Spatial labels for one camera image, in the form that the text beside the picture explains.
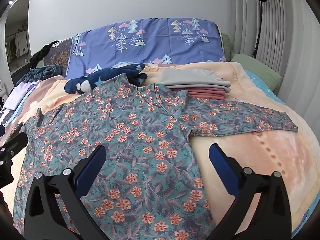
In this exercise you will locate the navy star plush cloth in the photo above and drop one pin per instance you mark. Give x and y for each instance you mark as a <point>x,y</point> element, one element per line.
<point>100,78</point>

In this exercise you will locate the folded grey cloth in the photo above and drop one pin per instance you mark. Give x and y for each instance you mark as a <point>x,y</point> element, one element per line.
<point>192,78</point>

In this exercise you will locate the peach fleece blanket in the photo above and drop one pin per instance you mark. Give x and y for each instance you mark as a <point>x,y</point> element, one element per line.
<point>262,165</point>

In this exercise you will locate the blue tree-print pillow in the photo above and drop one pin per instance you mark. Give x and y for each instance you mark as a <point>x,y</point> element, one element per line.
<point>150,42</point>

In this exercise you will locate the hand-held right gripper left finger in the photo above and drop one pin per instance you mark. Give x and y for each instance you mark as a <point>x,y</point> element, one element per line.
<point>93,163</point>

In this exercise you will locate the light blue bed sheet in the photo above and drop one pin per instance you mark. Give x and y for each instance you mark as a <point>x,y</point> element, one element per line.
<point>263,87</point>

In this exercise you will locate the teal floral long-sleeve shirt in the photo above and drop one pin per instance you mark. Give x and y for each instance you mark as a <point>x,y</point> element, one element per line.
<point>140,140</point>

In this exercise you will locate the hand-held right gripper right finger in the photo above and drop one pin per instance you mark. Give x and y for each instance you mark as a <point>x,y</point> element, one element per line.
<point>222,163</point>

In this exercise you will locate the black hanging garment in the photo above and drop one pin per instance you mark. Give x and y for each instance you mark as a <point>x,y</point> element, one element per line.
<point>41,52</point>

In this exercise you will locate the white pleated curtain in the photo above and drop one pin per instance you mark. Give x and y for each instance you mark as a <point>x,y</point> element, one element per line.
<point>280,25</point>

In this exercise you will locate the green pillow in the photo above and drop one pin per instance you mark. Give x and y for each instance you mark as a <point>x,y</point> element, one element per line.
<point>257,71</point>

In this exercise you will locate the lavender white cloth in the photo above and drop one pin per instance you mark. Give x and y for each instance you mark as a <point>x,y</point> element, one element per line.
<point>18,93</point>

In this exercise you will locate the black floor lamp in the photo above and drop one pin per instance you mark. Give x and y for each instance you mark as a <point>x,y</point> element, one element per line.
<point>258,17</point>

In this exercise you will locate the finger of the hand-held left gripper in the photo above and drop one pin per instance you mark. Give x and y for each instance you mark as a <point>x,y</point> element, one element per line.
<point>15,143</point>

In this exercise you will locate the brown tree-pattern headboard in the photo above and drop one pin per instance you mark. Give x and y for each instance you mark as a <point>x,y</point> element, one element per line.
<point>56,52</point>

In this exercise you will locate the folded pink cloth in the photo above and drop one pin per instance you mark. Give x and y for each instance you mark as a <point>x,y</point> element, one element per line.
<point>207,92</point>

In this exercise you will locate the arched wall mirror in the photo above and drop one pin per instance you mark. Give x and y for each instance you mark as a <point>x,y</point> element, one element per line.
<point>16,35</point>

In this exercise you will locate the dark teal fuzzy blanket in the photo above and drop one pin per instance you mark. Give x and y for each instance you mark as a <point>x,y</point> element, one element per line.
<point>40,72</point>

